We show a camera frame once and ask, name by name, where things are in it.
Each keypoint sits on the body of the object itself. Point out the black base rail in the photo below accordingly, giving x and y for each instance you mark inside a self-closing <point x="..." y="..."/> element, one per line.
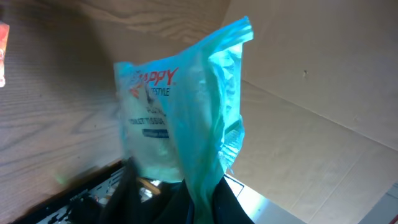
<point x="102" y="197"/>

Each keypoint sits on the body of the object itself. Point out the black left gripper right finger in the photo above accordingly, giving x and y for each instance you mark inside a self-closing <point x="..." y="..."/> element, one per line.
<point x="225" y="206"/>

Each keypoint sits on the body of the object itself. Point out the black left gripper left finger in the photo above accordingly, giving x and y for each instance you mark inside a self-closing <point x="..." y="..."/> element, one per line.
<point x="172" y="206"/>

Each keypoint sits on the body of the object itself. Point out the orange tissue pack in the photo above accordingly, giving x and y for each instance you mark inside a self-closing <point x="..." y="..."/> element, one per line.
<point x="4" y="33"/>

